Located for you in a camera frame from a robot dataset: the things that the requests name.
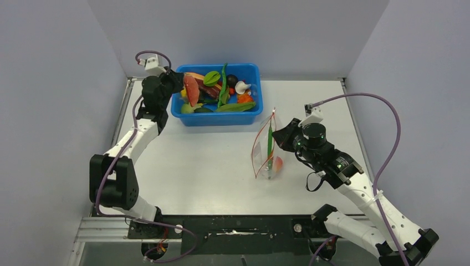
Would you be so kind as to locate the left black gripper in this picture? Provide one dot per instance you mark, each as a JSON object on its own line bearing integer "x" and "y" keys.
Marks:
{"x": 176, "y": 78}

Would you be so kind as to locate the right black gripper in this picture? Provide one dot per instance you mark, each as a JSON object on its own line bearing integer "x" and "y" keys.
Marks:
{"x": 284, "y": 136}

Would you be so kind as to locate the long green bean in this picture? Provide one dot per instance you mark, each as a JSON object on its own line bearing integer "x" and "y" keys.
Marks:
{"x": 270, "y": 149}

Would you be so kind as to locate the pink watermelon slice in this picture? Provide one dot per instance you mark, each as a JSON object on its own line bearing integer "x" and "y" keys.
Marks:
{"x": 192, "y": 89}

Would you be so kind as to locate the clear zip top bag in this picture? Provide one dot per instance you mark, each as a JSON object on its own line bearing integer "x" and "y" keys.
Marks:
{"x": 259, "y": 148}

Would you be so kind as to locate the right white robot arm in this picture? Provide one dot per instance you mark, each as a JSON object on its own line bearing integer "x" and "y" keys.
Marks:
{"x": 393, "y": 239}

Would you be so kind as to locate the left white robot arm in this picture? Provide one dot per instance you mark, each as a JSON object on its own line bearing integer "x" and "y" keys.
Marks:
{"x": 112, "y": 178}

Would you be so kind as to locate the pale green cabbage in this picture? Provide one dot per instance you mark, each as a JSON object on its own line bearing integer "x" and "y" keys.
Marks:
{"x": 186, "y": 108}

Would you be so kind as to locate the upright green bean pod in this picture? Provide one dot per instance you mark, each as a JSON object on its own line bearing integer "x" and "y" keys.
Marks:
{"x": 224, "y": 93}

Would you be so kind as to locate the orange carrot piece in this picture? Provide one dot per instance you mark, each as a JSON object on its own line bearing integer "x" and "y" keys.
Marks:
{"x": 244, "y": 98}

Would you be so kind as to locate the flat green leaf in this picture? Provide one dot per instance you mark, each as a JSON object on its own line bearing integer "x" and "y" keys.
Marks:
{"x": 236, "y": 107}

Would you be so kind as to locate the black plum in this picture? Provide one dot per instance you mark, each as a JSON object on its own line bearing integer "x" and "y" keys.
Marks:
{"x": 231, "y": 80}

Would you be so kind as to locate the white mushroom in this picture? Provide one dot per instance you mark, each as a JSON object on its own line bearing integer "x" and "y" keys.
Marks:
{"x": 241, "y": 87}

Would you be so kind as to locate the blue plastic bin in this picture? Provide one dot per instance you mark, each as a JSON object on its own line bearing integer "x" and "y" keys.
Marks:
{"x": 247, "y": 72}

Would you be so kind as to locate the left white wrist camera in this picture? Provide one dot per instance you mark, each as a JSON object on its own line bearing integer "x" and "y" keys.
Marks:
{"x": 153, "y": 64}

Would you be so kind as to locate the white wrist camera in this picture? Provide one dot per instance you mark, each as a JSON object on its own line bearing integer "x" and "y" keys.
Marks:
{"x": 313, "y": 114}
{"x": 153, "y": 64}

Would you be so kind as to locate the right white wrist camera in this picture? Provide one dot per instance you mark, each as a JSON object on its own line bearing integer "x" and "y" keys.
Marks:
{"x": 313, "y": 114}

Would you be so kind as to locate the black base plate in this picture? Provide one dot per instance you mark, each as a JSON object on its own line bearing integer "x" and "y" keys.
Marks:
{"x": 237, "y": 234}

